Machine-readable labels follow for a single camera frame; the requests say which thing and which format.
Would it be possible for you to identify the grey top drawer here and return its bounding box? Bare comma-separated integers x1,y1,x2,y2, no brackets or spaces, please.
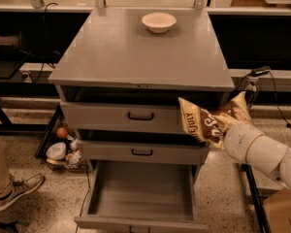
60,102,184,134

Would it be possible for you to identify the cardboard box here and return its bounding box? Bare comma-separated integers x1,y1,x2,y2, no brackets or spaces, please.
263,188,291,233

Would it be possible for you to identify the white bowl on counter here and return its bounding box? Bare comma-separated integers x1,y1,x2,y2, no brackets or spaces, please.
142,13,177,34

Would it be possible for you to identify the black cable on floor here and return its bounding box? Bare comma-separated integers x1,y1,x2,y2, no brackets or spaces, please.
268,71,291,132

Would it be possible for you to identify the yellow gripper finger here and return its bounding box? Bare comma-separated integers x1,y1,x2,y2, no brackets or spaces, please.
214,114,246,130

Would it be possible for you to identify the black power adapter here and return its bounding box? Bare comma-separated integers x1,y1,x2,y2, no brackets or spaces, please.
251,66,271,77

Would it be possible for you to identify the grey drawer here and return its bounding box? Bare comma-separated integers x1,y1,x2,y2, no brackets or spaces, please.
60,102,184,134
75,160,208,233
78,140,210,165

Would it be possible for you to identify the white bowl in basket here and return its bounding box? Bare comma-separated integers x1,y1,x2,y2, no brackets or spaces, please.
46,143,66,160

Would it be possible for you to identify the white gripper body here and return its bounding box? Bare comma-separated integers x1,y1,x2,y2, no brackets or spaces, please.
223,123,264,162

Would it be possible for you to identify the red apple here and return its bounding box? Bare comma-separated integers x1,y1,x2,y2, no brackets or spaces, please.
56,127,69,139

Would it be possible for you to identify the wire basket of items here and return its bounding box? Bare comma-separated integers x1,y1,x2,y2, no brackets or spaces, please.
43,123,89,173

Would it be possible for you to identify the grey drawer cabinet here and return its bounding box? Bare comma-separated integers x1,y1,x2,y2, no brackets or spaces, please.
48,7,236,167

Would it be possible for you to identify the grey middle drawer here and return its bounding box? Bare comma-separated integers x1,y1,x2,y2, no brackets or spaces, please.
78,140,210,165

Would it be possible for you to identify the grey bottom drawer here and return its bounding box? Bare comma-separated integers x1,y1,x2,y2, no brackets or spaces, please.
75,160,208,233

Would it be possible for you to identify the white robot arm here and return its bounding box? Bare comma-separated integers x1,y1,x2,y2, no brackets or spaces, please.
215,116,291,190

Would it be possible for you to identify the black metal bar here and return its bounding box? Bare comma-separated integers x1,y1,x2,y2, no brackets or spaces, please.
241,164,271,233

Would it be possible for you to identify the brown chip bag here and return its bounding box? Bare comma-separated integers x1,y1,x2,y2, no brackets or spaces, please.
178,91,252,150

